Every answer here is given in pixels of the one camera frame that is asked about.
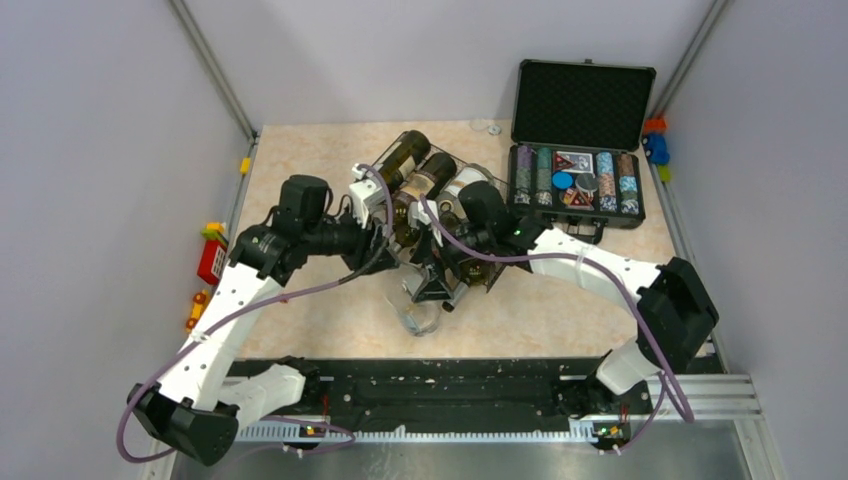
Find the dark bottle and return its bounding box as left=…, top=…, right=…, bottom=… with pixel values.
left=375, top=130, right=431, bottom=192

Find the red toy block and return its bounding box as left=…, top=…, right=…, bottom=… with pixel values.
left=196, top=222, right=229, bottom=286

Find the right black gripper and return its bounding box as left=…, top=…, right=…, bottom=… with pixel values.
left=410, top=223, right=494, bottom=303

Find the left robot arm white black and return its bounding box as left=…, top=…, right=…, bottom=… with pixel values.
left=116, top=164, right=394, bottom=466

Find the black wire wine rack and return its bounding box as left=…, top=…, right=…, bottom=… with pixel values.
left=349, top=130, right=507, bottom=300

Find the green wine bottle back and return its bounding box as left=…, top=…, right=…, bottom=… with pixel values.
left=441, top=259, right=505, bottom=313

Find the clear tall glass bottle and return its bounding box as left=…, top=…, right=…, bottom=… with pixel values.
left=436, top=163, right=494, bottom=212

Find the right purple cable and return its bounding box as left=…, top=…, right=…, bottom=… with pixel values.
left=418, top=195, right=697, bottom=455

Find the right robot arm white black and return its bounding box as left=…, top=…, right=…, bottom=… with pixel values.
left=410, top=181, right=719, bottom=412

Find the clear round bottle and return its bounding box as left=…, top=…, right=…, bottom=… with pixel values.
left=385, top=265, right=441, bottom=337

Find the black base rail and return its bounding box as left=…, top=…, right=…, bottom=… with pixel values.
left=225, top=356, right=654, bottom=435

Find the small clear glass lid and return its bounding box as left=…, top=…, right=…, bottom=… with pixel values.
left=469, top=118, right=502, bottom=136

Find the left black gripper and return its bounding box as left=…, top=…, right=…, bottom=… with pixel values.
left=303, top=200, right=400, bottom=274

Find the blue orange toy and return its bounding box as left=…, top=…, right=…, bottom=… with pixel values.
left=642, top=118, right=672, bottom=183

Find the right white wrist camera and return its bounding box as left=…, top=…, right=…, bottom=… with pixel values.
left=408, top=200, right=443, bottom=246

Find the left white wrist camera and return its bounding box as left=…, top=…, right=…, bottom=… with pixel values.
left=348, top=164, right=385, bottom=229

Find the black poker chip case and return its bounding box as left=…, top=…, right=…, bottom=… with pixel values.
left=507, top=59, right=656, bottom=233

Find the green wine bottle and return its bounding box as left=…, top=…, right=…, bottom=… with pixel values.
left=441, top=259, right=505, bottom=313
left=393, top=152, right=457, bottom=206

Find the yellow toy car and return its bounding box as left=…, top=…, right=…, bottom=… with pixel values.
left=185, top=290, right=210, bottom=333

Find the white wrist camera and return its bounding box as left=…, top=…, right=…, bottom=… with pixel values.
left=408, top=200, right=443, bottom=246
left=348, top=164, right=385, bottom=229

